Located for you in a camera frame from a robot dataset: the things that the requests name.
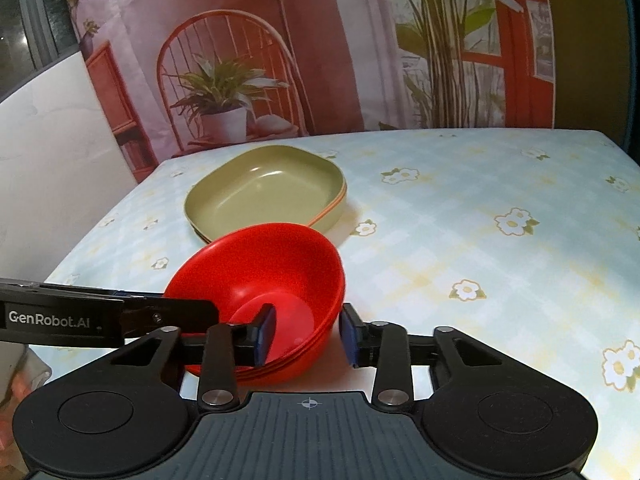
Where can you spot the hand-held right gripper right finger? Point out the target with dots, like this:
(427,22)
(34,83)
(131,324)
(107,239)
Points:
(348,336)

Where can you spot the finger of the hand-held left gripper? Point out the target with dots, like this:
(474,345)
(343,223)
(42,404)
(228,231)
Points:
(190,312)
(142,294)

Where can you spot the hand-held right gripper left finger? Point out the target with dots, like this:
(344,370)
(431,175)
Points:
(262,336)

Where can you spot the red bowl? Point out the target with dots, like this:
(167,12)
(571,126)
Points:
(285,378)
(302,360)
(280,265)

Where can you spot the floral tablecloth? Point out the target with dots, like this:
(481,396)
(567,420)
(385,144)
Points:
(450,210)

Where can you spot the printed backdrop cloth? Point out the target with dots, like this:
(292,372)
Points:
(325,60)

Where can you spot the window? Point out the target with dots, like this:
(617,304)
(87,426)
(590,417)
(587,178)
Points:
(30,20)

